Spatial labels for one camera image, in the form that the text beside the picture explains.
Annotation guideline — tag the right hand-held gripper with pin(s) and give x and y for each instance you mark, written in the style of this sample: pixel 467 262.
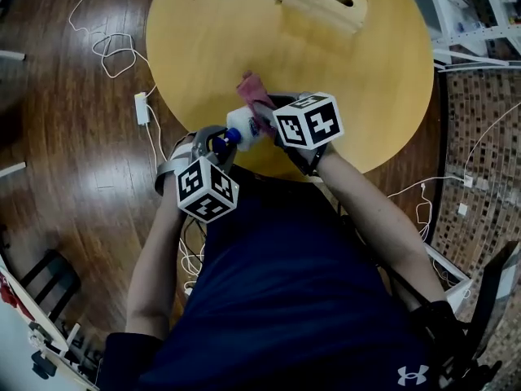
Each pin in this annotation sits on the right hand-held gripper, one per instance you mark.
pixel 309 120

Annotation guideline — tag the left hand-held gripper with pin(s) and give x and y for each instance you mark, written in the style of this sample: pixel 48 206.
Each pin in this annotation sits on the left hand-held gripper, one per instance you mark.
pixel 203 190

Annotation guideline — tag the pink cloth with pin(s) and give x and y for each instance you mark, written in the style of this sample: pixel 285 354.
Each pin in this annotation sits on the pink cloth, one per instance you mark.
pixel 252 88

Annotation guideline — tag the white bottle blue pump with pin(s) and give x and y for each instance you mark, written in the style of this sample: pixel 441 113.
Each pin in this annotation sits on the white bottle blue pump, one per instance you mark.
pixel 244 126

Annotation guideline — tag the person's right forearm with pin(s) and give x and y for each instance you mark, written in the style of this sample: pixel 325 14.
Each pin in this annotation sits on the person's right forearm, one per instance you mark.
pixel 378 226

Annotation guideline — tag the person's left forearm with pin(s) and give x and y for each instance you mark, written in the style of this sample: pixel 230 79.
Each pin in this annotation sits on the person's left forearm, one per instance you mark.
pixel 154 267

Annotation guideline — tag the red cloth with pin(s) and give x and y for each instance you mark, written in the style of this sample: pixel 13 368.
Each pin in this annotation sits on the red cloth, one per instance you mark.
pixel 6 291

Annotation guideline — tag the white power strip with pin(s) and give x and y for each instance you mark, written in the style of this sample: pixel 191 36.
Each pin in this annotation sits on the white power strip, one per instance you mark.
pixel 142 108

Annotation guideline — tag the wooden tissue box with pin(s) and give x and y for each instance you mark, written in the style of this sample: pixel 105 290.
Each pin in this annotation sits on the wooden tissue box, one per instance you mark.
pixel 321 6

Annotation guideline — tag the person's navy blue shirt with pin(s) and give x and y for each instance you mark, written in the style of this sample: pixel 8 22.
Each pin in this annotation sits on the person's navy blue shirt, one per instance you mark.
pixel 285 291

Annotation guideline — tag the white metal shelving unit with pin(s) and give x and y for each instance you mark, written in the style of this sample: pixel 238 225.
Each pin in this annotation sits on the white metal shelving unit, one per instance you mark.
pixel 468 35

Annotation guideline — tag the curved white table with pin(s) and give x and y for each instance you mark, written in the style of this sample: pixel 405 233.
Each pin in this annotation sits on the curved white table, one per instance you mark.
pixel 16 340

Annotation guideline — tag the black monitor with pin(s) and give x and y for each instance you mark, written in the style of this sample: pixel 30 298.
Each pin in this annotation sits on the black monitor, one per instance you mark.
pixel 492 300

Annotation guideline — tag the white wall socket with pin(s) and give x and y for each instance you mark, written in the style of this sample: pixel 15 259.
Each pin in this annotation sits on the white wall socket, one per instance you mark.
pixel 462 209
pixel 469 181

